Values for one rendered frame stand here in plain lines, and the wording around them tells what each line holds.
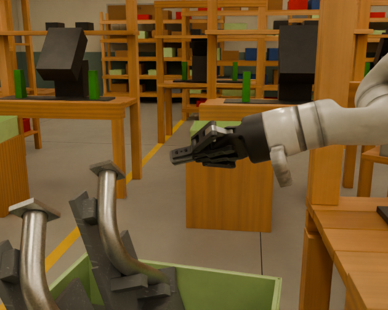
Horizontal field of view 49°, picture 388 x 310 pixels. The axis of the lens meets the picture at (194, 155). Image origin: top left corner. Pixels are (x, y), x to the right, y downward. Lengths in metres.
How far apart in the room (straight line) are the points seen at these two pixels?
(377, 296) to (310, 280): 0.64
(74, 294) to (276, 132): 0.39
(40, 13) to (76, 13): 0.97
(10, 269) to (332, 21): 1.12
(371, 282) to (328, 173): 0.52
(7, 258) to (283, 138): 0.40
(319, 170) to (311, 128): 0.81
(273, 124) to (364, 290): 0.48
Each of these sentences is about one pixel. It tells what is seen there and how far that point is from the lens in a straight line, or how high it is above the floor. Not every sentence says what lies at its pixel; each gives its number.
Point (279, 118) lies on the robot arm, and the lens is 0.63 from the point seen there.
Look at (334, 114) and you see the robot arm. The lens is 0.63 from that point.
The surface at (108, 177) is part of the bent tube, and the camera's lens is 0.71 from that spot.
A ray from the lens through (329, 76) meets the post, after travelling 1.39.
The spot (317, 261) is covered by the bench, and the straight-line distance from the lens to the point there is 1.56.
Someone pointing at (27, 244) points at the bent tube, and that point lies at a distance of 0.57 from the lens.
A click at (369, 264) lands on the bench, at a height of 0.88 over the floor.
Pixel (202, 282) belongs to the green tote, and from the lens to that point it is 0.88.
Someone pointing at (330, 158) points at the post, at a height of 1.04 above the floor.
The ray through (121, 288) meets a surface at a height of 1.00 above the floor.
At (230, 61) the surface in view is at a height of 1.13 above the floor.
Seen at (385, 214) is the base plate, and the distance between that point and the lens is 1.41.
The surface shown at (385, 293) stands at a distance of 0.99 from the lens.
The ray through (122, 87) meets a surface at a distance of 10.98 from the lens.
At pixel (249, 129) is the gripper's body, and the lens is 0.63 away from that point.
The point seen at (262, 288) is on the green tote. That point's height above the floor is 0.94.
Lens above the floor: 1.39
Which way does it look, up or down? 14 degrees down
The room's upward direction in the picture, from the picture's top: straight up
